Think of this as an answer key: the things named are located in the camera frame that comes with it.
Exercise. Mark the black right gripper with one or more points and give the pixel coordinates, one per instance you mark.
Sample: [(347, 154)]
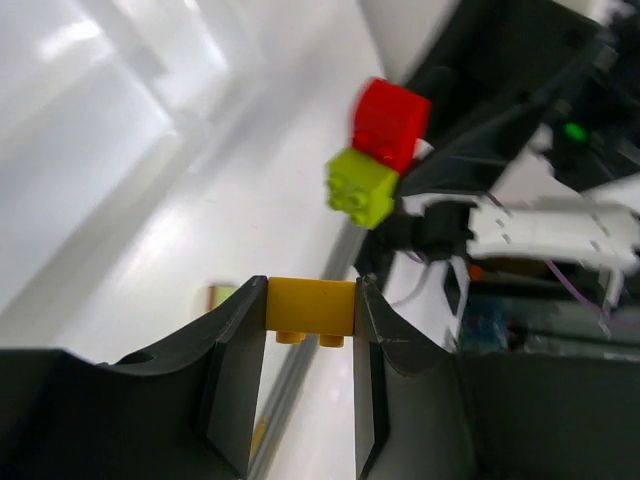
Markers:
[(500, 70)]

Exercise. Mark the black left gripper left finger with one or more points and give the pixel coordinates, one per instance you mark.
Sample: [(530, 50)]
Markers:
[(181, 408)]

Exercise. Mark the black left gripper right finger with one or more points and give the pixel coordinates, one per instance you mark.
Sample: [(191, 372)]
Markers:
[(422, 412)]

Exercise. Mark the red yellow green lego stack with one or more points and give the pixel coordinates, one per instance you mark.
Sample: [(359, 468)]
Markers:
[(388, 120)]

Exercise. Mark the yellow lego brick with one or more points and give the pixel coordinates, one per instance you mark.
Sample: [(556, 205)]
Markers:
[(297, 308)]

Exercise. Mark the lime green lego brick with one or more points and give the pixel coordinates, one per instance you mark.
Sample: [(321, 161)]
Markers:
[(360, 187)]

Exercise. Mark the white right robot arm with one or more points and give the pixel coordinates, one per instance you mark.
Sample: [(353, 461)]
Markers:
[(597, 236)]

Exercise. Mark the long light green lego brick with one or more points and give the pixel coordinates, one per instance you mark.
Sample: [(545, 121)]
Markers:
[(217, 294)]

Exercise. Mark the white divided sorting tray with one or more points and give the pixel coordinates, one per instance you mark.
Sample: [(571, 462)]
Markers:
[(89, 89)]

